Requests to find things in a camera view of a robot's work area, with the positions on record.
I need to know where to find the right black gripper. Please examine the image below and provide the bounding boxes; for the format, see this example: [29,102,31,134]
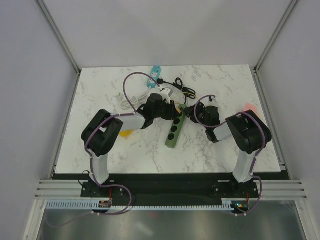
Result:
[181,101,210,130]

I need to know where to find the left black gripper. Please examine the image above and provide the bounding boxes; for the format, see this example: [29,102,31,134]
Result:
[153,98,180,122]

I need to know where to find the green power strip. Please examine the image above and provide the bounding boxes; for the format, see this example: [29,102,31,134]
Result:
[165,104,187,149]

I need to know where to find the teal power strip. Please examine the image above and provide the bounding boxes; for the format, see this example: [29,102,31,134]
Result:
[147,65,162,89]

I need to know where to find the yellow cube socket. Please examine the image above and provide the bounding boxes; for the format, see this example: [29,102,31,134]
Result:
[119,129,133,138]

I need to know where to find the pink cube socket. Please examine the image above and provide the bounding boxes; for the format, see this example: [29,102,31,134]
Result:
[242,103,258,114]

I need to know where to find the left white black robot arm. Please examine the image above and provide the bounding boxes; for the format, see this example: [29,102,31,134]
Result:
[81,93,182,197]

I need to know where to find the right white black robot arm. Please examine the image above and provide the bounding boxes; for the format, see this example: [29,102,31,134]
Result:
[181,102,272,197]

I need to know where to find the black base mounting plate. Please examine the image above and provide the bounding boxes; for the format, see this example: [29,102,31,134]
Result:
[81,173,259,207]

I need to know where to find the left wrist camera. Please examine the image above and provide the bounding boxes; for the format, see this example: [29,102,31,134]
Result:
[159,87,174,103]

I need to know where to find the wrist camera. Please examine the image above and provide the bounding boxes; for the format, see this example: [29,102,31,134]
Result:
[208,95,216,102]
[159,87,174,103]

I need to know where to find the black coiled cable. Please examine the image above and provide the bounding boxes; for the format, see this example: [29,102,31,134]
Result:
[156,76,197,103]

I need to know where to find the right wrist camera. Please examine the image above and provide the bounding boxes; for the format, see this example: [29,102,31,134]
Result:
[208,95,216,102]

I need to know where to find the white coiled power cord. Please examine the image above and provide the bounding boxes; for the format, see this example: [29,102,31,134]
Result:
[117,92,150,110]

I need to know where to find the right aluminium frame post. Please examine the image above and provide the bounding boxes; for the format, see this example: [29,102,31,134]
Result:
[252,0,300,75]

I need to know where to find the aluminium frame post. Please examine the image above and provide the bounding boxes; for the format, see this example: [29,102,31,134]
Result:
[34,0,82,76]
[252,0,300,75]

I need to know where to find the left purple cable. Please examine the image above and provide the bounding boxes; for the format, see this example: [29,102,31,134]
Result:
[84,72,162,188]

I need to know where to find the white slotted cable duct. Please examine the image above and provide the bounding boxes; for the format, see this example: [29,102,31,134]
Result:
[45,198,249,211]

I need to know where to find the left aluminium frame post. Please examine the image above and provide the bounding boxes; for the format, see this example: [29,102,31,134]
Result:
[34,0,82,76]

